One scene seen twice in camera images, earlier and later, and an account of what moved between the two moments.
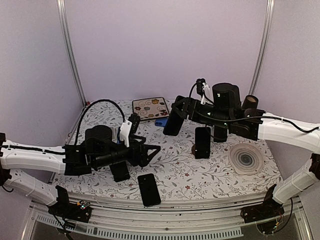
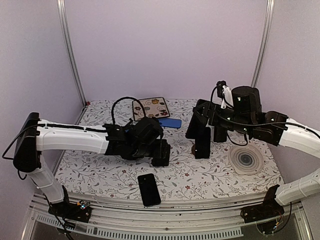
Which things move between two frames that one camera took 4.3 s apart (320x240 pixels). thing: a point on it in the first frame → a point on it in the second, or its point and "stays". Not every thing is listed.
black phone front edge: (149, 189) stays
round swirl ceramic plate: (245, 159) stays
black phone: (174, 122) → (196, 121)
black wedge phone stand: (120, 171) → (161, 158)
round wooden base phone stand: (193, 149) stays
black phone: (202, 142) stays
